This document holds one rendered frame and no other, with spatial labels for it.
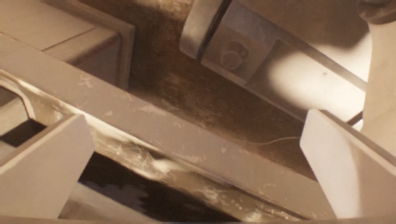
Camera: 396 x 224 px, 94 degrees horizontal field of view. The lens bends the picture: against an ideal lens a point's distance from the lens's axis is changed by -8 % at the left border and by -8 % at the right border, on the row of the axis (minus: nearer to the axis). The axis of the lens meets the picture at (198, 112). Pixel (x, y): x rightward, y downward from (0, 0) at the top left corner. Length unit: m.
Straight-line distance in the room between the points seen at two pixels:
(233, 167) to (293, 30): 0.29
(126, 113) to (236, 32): 0.25
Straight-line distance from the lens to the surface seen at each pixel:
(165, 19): 0.67
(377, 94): 0.25
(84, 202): 0.39
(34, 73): 0.32
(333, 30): 0.45
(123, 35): 0.72
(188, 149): 0.24
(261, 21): 0.42
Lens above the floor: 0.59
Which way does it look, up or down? 49 degrees down
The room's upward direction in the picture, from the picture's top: 155 degrees counter-clockwise
